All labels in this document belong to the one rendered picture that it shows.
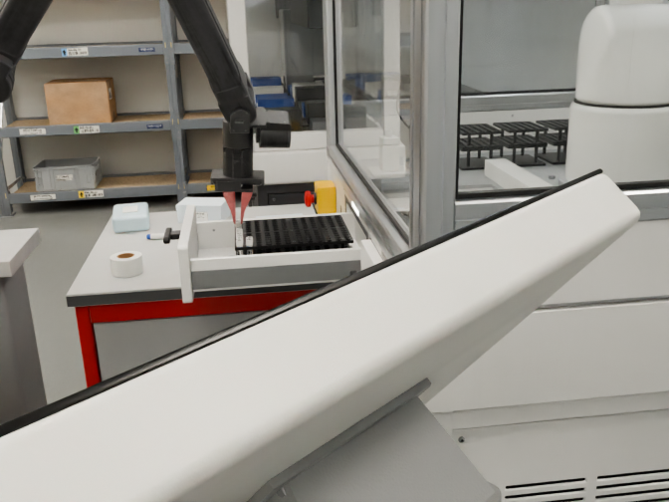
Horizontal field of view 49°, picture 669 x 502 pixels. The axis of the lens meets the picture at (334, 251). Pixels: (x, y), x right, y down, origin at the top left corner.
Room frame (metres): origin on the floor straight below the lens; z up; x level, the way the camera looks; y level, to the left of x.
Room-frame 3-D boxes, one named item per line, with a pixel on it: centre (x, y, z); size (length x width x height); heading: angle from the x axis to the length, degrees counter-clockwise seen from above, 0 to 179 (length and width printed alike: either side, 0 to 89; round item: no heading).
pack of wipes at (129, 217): (1.94, 0.55, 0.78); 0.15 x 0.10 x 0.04; 14
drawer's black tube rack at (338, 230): (1.39, 0.08, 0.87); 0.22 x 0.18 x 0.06; 97
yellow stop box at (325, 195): (1.73, 0.02, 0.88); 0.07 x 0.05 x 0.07; 7
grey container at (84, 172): (5.10, 1.85, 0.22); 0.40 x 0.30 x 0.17; 97
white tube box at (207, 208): (1.98, 0.36, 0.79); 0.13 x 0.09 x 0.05; 81
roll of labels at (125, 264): (1.56, 0.47, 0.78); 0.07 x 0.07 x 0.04
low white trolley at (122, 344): (1.78, 0.31, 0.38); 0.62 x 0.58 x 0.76; 7
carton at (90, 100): (5.13, 1.70, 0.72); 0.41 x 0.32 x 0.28; 97
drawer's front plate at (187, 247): (1.37, 0.28, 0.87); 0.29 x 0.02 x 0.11; 7
